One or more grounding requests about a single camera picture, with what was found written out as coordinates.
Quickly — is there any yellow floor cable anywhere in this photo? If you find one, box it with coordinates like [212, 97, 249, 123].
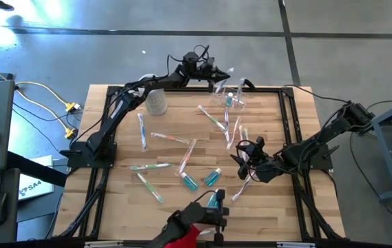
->
[0, 57, 81, 113]
[15, 90, 76, 139]

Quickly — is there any white wipes canister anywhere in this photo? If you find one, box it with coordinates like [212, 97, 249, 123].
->
[145, 88, 169, 116]

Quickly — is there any clear acrylic organizer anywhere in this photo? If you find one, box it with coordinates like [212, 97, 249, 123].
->
[210, 87, 249, 112]

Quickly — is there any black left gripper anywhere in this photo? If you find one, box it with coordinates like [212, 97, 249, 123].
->
[184, 63, 231, 92]

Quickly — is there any white printed box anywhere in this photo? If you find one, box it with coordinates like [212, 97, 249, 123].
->
[18, 154, 55, 201]

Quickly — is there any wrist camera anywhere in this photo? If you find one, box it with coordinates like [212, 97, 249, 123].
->
[183, 50, 200, 65]
[253, 136, 266, 152]

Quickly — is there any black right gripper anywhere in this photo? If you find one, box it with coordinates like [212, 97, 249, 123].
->
[229, 149, 276, 183]

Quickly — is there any white label strip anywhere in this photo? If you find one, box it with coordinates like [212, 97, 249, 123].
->
[277, 241, 316, 248]
[84, 240, 124, 248]

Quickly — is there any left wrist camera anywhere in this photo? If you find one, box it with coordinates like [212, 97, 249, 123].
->
[183, 50, 200, 65]

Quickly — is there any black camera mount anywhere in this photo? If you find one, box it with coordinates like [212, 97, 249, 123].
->
[143, 188, 231, 248]

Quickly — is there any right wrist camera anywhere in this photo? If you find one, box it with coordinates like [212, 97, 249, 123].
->
[253, 136, 266, 152]

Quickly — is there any red cloth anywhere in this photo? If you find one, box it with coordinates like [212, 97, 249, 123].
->
[164, 222, 203, 248]

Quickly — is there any pink toothbrush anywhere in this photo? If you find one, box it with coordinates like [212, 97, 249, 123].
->
[149, 132, 190, 145]

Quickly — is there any black aluminium table frame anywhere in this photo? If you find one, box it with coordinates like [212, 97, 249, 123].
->
[54, 84, 347, 242]

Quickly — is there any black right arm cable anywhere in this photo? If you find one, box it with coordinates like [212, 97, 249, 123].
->
[282, 83, 351, 104]

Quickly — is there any blue toothpaste tube front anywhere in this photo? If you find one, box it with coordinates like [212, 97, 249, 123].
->
[206, 191, 219, 209]

